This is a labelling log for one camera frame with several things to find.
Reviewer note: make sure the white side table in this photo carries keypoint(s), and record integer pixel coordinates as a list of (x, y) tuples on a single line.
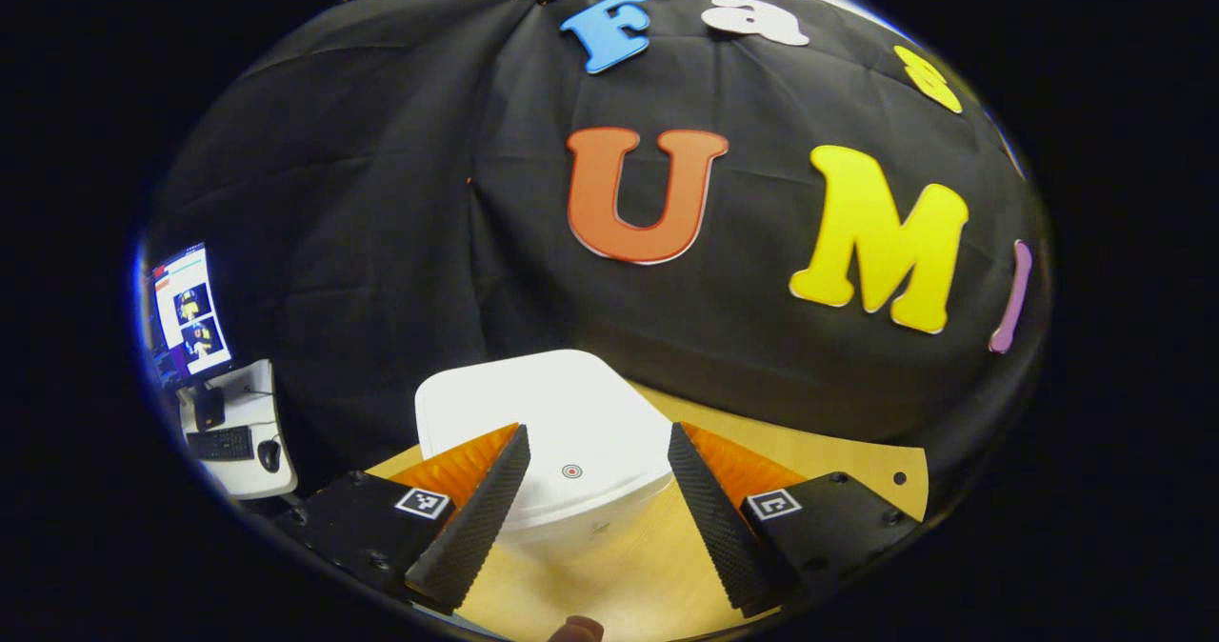
[(252, 404)]

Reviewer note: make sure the small black desk device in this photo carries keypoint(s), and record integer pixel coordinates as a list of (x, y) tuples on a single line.
[(209, 407)]

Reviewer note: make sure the white desktop garbage bin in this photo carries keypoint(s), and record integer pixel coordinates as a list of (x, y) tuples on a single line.
[(571, 413)]

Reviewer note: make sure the black keyboard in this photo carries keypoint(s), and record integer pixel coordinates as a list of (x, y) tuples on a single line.
[(221, 443)]

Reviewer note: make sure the computer monitor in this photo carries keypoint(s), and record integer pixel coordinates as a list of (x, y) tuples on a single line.
[(190, 313)]

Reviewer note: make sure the black computer mouse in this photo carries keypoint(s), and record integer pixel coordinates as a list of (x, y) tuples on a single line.
[(269, 455)]

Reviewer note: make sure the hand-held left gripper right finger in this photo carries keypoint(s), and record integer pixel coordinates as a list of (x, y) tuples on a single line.
[(714, 518)]

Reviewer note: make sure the wooden desktop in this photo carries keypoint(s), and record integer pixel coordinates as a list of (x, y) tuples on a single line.
[(609, 585)]

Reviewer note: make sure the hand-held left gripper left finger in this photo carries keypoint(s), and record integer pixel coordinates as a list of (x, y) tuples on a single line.
[(481, 518)]

